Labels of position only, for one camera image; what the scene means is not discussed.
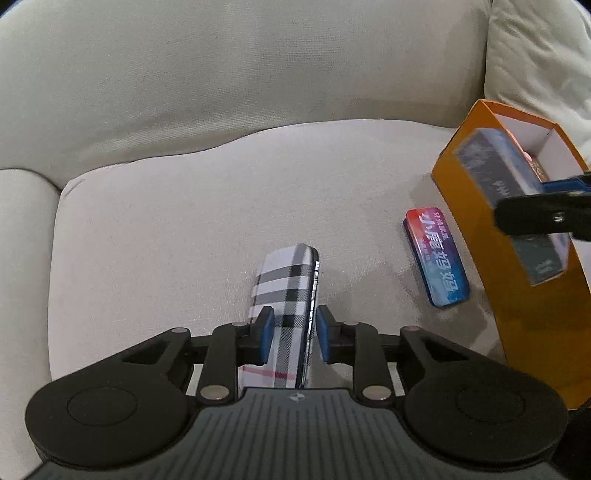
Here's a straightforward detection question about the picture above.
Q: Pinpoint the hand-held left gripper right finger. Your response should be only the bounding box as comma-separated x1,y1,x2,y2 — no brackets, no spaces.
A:
314,305,468,409

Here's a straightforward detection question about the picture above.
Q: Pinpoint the blue and red tin box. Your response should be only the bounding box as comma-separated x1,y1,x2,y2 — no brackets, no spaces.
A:
403,207,472,309

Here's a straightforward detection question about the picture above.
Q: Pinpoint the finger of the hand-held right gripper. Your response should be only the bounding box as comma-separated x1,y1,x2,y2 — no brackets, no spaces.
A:
542,171,591,195
493,188,591,241

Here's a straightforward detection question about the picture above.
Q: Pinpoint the dark blue box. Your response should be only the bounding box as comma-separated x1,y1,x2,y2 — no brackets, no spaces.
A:
452,128,571,287

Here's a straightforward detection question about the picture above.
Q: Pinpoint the pink bottle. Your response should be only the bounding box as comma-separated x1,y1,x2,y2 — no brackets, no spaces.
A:
521,148,548,184

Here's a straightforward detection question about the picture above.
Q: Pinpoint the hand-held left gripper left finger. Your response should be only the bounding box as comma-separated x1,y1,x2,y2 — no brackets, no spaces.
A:
121,306,276,408

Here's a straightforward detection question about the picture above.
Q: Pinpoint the beige fabric sofa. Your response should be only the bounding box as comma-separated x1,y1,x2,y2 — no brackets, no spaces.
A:
0,0,591,480

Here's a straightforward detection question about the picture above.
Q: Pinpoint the orange cardboard box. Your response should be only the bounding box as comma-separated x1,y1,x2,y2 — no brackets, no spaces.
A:
430,99,591,411

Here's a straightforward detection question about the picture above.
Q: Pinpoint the plaid glasses case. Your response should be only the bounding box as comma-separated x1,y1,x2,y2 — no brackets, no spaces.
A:
237,242,321,391

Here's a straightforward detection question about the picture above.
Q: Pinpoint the beige square cushion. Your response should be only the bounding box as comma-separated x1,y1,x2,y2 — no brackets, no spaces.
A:
482,0,591,168

